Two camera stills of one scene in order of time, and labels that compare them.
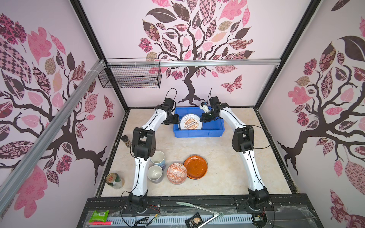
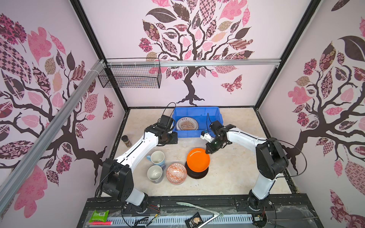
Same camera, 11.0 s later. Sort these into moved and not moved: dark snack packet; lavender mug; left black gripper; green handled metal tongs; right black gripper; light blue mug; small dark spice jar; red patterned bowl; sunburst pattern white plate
Moved: right black gripper; left black gripper; sunburst pattern white plate
Not moved: light blue mug; small dark spice jar; dark snack packet; lavender mug; red patterned bowl; green handled metal tongs
